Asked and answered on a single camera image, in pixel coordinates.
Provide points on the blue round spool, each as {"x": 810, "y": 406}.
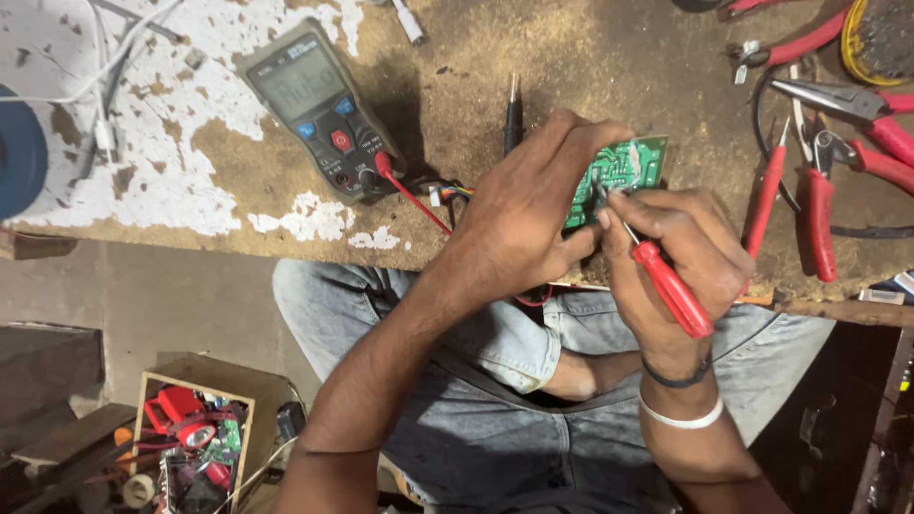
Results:
{"x": 20, "y": 153}

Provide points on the wooden box of electronic parts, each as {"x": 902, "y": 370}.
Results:
{"x": 200, "y": 442}

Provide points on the green circuit board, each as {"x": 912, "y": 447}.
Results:
{"x": 621, "y": 171}

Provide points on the black wrist band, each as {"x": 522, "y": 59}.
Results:
{"x": 678, "y": 378}

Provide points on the person's grey jeans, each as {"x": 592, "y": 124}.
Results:
{"x": 485, "y": 400}

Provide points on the white wrist band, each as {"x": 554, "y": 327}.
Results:
{"x": 682, "y": 420}

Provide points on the red probe screwdriver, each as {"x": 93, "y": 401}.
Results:
{"x": 765, "y": 196}

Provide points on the person's bare foot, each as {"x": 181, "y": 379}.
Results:
{"x": 585, "y": 372}

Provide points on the white cylindrical plug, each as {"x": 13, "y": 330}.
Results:
{"x": 408, "y": 20}

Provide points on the person's left hand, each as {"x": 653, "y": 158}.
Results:
{"x": 521, "y": 207}

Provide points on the grey digital multimeter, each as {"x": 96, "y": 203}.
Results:
{"x": 321, "y": 107}

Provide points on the yellow rimmed round container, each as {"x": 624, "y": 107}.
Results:
{"x": 877, "y": 39}

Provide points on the person's right hand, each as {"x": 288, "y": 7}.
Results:
{"x": 685, "y": 264}

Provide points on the black multimeter probe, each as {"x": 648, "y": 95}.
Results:
{"x": 513, "y": 118}

